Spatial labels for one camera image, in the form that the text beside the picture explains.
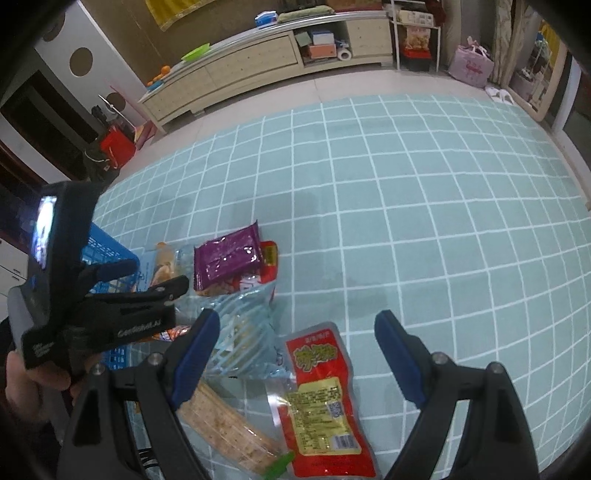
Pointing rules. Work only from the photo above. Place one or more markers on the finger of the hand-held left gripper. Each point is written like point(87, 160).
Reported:
point(168, 288)
point(111, 271)

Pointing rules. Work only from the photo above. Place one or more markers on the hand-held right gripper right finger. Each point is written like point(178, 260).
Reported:
point(401, 360)

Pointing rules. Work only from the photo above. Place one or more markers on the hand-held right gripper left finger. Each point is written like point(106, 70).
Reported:
point(198, 355)

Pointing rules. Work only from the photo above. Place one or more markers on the blue plastic basket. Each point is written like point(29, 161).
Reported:
point(107, 249)

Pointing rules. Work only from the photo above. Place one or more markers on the white packet with food picture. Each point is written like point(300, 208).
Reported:
point(161, 265)

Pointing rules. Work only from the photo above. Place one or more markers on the orange snack packet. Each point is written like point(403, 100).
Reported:
point(178, 332)

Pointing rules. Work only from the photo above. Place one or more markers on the brown biscuit packet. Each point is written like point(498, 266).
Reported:
point(214, 290)

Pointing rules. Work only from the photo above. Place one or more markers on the blue white striped snack bag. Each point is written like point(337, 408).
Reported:
point(244, 323)

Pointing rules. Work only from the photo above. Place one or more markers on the purple snack packet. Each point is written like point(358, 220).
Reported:
point(226, 258)

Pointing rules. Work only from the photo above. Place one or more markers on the clear round cracker packet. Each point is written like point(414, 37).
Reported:
point(221, 424)

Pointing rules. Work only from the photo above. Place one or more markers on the red packet with yellow label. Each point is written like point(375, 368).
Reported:
point(318, 355)

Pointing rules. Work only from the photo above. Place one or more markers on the small red snack packet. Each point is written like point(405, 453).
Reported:
point(270, 258)

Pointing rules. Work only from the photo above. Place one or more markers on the person's left hand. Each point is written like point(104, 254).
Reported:
point(41, 383)

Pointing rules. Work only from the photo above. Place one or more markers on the black bag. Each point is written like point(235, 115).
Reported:
point(99, 159)

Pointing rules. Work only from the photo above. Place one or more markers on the pink red paper bag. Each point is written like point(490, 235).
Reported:
point(145, 134)

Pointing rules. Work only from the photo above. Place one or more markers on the teal grid rug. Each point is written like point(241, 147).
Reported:
point(415, 207)

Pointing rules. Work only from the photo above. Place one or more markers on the small blue dish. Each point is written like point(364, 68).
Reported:
point(155, 84)

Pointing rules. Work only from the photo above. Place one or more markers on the oranges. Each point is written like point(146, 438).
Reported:
point(162, 71)

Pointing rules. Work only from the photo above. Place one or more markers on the green plate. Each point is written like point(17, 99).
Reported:
point(196, 51)

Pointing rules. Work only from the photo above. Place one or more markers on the long beige tv cabinet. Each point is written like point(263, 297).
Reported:
point(249, 60)

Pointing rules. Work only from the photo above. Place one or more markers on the yellow cloth with fringe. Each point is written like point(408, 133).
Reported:
point(171, 9)

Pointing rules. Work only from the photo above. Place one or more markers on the grey green box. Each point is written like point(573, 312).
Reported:
point(302, 39)

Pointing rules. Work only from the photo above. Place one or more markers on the orange box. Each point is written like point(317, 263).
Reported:
point(322, 50)

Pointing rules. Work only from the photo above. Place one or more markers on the white slipper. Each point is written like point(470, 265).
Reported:
point(493, 91)
point(506, 97)

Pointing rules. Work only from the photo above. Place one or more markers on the blue tissue box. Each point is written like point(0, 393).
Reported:
point(268, 19)

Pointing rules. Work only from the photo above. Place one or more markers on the white tape roll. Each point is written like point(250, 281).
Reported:
point(344, 55)

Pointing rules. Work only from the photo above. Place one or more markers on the blue white box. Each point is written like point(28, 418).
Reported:
point(322, 37)

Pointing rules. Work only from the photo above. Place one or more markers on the red black box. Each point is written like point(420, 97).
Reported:
point(418, 60)

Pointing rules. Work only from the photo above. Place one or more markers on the pink tote bag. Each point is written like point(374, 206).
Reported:
point(471, 67)

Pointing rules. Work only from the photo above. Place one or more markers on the green cushion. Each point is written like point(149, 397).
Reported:
point(304, 14)

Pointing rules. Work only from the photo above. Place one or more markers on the white metal rack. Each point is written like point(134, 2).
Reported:
point(395, 41)

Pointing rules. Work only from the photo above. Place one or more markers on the printed snack box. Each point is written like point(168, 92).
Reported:
point(418, 40)

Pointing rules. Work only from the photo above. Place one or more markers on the standing mirror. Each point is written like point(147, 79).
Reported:
point(549, 69)

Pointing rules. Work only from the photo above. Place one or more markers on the beige curtain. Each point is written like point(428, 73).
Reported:
point(512, 27)

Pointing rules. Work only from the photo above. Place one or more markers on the dark red cloth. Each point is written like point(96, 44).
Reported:
point(434, 9)

